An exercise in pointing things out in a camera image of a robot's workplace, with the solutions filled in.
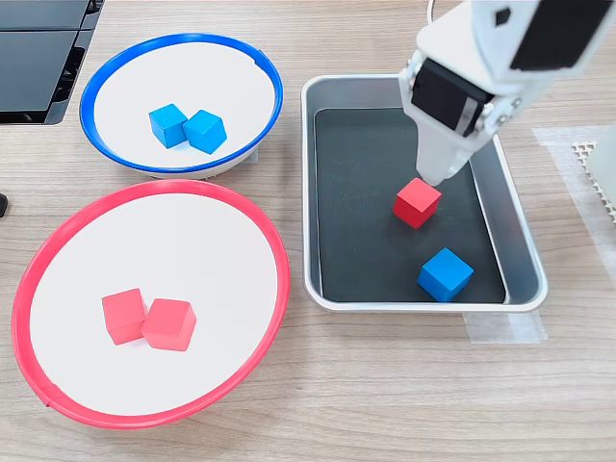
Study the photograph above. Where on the red cube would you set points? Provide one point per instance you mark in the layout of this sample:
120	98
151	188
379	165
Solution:
122	315
417	203
168	325

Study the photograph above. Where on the blue cube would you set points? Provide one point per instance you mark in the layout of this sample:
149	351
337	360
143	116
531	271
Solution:
166	125
445	275
204	131

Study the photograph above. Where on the black tray mat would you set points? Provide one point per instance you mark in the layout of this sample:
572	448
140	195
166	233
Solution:
356	192

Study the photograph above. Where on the steel tray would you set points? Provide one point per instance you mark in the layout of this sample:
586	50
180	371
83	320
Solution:
520	269

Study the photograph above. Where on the pale perforated plate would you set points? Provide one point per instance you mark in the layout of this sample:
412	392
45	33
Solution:
581	151

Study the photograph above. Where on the clear tape strip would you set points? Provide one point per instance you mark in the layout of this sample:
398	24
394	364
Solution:
505	329

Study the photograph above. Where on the blue-rimmed white plate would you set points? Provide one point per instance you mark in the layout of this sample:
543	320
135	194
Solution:
216	72

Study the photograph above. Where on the red-rimmed white plate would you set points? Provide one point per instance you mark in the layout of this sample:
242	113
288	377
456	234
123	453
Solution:
192	250

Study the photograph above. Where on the black device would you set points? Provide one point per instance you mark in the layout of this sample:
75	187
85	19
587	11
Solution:
33	72

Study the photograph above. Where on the small black object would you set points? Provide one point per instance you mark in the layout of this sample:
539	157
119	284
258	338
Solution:
3	204

